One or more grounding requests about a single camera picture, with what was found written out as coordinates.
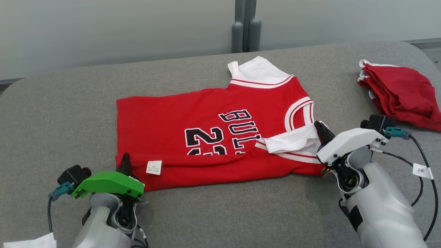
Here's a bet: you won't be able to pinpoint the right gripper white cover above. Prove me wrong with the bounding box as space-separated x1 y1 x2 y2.
314 120 390 166

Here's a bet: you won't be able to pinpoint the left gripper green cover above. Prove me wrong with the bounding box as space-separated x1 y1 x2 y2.
70 152 145 199

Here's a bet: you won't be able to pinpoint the red basketball jersey white sleeves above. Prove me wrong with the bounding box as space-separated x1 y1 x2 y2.
115 55 328 192

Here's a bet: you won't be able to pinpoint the red shorts with white trim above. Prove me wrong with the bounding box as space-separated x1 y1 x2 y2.
357 59 441 132

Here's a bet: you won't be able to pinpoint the white cloth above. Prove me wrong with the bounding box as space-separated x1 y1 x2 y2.
3 232 58 248

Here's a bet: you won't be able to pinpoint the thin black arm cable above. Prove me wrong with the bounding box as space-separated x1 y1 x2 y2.
132 224 150 248
369 147 424 207

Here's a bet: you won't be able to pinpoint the teal-plug black camera cable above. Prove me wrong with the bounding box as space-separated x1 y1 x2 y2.
47 181 75 234

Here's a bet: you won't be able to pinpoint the teal-plug cable with white label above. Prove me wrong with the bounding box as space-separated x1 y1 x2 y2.
384 126 439 242

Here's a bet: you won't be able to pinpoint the grey round-foot partition post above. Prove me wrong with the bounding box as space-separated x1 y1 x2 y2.
231 0 247 54
245 0 262 53

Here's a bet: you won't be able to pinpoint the grey partition base rail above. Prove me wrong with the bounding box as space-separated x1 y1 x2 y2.
0 77 27 92
403 38 441 66

